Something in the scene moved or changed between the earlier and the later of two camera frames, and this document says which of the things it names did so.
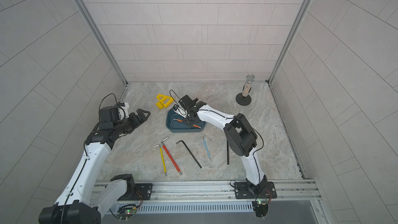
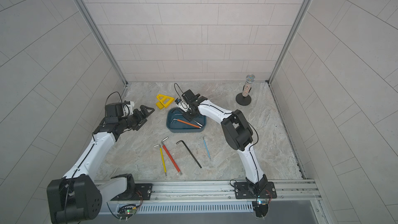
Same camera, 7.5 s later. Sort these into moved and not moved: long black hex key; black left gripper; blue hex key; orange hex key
Moved: long black hex key
Not moved: black left gripper; orange hex key; blue hex key
